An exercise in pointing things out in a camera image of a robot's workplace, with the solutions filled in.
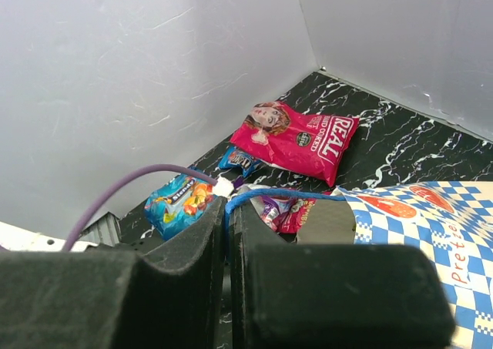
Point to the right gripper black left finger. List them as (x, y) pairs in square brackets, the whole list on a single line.
[(166, 298)]

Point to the purple snack packet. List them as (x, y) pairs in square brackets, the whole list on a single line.
[(275, 211)]

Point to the blue candy bar wrapper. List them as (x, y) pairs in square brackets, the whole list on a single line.
[(236, 158)]

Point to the blue chips bag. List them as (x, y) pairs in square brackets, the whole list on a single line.
[(181, 202)]

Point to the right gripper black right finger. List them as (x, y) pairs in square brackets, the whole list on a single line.
[(287, 295)]

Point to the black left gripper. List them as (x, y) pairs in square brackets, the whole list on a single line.
[(328, 222)]

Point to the red snack packet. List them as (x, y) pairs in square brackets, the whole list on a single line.
[(293, 210)]

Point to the checkered paper bag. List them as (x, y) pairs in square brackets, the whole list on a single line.
[(451, 222)]

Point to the pink snack bag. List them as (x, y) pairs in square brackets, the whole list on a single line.
[(308, 144)]

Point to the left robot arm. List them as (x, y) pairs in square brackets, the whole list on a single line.
[(17, 239)]

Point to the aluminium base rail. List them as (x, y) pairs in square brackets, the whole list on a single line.
[(104, 230)]

